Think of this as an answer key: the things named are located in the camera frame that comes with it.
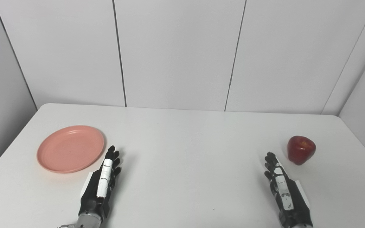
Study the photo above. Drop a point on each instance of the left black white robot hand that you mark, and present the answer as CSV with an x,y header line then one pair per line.
x,y
104,180

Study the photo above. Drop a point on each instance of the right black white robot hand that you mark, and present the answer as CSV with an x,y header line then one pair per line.
x,y
285,193

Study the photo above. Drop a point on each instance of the pink round plate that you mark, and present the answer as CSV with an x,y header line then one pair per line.
x,y
70,150

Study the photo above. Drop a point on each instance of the red apple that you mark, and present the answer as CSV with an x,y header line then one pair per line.
x,y
301,149

